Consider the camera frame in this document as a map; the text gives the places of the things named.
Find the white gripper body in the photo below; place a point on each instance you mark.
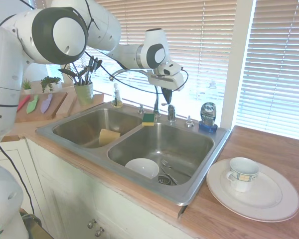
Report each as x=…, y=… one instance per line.
x=168, y=81

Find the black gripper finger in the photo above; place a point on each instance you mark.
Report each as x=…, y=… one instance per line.
x=164, y=93
x=170, y=95

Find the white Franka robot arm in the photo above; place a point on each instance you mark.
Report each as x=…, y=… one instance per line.
x=64, y=37

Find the chrome gooseneck faucet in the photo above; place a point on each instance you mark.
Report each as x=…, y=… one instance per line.
x=156, y=104

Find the chrome side sprayer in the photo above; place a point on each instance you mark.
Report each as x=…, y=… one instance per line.
x=140, y=109

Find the green and yellow sponge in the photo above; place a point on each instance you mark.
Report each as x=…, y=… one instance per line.
x=148, y=120

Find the chrome soap dispenser pump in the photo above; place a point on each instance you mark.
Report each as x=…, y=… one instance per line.
x=189, y=121

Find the blue Dawn dish soap bottle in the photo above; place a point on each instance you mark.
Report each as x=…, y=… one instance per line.
x=208, y=115

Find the wide wooden window blind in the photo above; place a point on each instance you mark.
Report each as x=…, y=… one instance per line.
x=201, y=49

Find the stainless steel double sink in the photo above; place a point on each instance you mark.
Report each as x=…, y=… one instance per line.
x=164, y=142

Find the clear soap dispenser bottle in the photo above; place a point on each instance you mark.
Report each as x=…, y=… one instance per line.
x=116, y=95

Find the silver metal fork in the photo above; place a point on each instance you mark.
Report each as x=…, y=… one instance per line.
x=167, y=166

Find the yellow sponge cloth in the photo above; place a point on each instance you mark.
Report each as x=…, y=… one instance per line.
x=107, y=137

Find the white ceramic bowl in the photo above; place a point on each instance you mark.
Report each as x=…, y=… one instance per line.
x=142, y=168

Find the silver table knife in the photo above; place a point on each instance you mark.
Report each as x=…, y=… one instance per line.
x=169, y=175

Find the light green plant pot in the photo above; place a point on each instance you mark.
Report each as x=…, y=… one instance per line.
x=83, y=93

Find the dark leafy plant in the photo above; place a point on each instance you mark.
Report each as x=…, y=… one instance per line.
x=83, y=72

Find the metal disposal drain flange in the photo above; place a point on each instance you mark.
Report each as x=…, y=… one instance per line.
x=165, y=180

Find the white patterned teacup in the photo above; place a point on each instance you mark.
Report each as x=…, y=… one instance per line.
x=242, y=175

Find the narrow wooden window blind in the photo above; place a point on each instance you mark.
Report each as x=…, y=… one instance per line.
x=276, y=69

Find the wooden cutting board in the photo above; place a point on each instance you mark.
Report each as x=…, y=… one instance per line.
x=52, y=109

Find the small trailing green plant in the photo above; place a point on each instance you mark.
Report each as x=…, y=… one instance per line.
x=49, y=82

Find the purple plastic knife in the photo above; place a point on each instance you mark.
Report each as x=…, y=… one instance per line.
x=46, y=104

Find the green plastic knife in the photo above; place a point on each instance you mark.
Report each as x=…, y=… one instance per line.
x=32, y=105

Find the small succulent in white pot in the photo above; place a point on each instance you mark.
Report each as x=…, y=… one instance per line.
x=27, y=87

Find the white kitchen cabinet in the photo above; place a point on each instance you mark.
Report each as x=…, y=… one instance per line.
x=64, y=189

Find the pink plastic knife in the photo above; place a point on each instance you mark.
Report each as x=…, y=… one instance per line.
x=23, y=102

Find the large white dinner plate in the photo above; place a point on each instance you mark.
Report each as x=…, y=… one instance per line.
x=269, y=201

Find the metal cabinet knob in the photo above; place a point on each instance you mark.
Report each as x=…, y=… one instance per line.
x=91, y=224
x=99, y=232

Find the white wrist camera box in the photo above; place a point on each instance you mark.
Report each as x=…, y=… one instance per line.
x=170, y=68

